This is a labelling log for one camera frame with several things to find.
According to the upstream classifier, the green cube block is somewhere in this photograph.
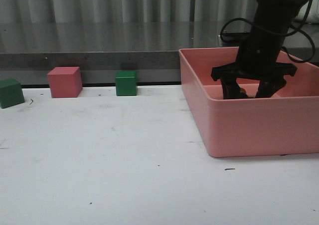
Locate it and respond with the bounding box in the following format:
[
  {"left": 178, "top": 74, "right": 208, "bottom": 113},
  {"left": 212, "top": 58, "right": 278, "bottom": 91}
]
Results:
[
  {"left": 115, "top": 71, "right": 137, "bottom": 96},
  {"left": 0, "top": 78, "right": 25, "bottom": 109}
]

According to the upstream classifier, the dark grey countertop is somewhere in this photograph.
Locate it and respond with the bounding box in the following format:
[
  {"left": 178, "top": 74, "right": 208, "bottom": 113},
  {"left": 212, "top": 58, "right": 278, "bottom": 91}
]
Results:
[{"left": 0, "top": 21, "right": 250, "bottom": 71}]

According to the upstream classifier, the green cube block left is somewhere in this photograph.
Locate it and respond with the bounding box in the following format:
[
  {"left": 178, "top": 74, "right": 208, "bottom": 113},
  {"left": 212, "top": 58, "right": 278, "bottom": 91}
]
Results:
[{"left": 0, "top": 78, "right": 25, "bottom": 109}]

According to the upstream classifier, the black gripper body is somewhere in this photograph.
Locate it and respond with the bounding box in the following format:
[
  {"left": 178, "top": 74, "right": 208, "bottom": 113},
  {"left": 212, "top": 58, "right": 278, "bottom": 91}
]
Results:
[{"left": 211, "top": 34, "right": 297, "bottom": 82}]

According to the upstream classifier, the pink plastic bin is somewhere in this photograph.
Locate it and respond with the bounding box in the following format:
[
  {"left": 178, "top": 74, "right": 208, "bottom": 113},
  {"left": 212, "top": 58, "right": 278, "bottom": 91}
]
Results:
[{"left": 179, "top": 47, "right": 319, "bottom": 157}]

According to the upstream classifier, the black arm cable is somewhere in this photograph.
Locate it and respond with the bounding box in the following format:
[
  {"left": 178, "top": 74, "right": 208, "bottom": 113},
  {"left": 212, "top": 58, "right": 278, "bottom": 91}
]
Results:
[{"left": 219, "top": 0, "right": 315, "bottom": 64}]

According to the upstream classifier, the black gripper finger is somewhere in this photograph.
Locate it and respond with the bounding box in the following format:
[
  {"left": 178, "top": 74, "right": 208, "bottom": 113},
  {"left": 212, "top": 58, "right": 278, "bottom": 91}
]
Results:
[
  {"left": 220, "top": 77, "right": 241, "bottom": 99},
  {"left": 255, "top": 78, "right": 286, "bottom": 98}
]

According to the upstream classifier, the pink cube block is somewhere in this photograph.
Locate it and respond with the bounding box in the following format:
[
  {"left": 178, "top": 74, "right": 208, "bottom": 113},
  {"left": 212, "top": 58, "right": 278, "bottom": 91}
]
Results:
[{"left": 47, "top": 66, "right": 83, "bottom": 98}]

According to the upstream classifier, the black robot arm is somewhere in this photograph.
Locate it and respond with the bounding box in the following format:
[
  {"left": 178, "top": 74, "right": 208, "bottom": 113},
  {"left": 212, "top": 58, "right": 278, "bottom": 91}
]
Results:
[{"left": 211, "top": 0, "right": 313, "bottom": 99}]

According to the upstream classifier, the green cube block centre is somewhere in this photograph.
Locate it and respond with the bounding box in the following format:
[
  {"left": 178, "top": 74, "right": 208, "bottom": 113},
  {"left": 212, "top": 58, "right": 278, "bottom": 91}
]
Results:
[{"left": 115, "top": 71, "right": 137, "bottom": 96}]

